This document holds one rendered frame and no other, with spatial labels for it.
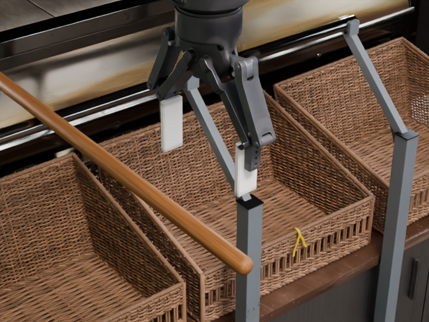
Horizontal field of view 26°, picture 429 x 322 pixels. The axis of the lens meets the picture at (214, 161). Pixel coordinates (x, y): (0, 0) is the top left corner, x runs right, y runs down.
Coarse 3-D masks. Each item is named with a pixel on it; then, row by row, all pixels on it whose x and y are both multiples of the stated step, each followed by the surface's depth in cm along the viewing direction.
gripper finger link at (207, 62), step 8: (200, 64) 103; (208, 64) 103; (208, 72) 103; (216, 80) 103; (232, 80) 104; (216, 88) 103; (224, 88) 103; (232, 88) 104; (224, 96) 103; (232, 96) 103; (224, 104) 104; (232, 104) 103; (240, 104) 104; (232, 112) 103; (240, 112) 103; (232, 120) 104; (240, 120) 103; (240, 128) 103; (240, 136) 103; (248, 136) 103; (248, 144) 103
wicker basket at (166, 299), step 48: (0, 192) 223; (48, 192) 230; (96, 192) 228; (0, 240) 225; (96, 240) 238; (144, 240) 215; (0, 288) 227; (48, 288) 228; (96, 288) 229; (144, 288) 224
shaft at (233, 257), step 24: (0, 72) 190; (24, 96) 181; (48, 120) 174; (72, 144) 169; (96, 144) 165; (120, 168) 159; (144, 192) 153; (168, 216) 148; (192, 216) 146; (216, 240) 141; (240, 264) 136
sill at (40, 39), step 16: (128, 0) 232; (144, 0) 232; (160, 0) 233; (64, 16) 223; (80, 16) 223; (96, 16) 223; (112, 16) 226; (128, 16) 229; (144, 16) 232; (0, 32) 215; (16, 32) 215; (32, 32) 215; (48, 32) 217; (64, 32) 219; (80, 32) 222; (0, 48) 211; (16, 48) 213; (32, 48) 216
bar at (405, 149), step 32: (320, 32) 218; (352, 32) 224; (128, 96) 191; (192, 96) 199; (384, 96) 222; (0, 128) 177; (32, 128) 179; (224, 160) 197; (256, 224) 197; (256, 256) 202; (384, 256) 239; (256, 288) 206; (384, 288) 243; (256, 320) 211; (384, 320) 247
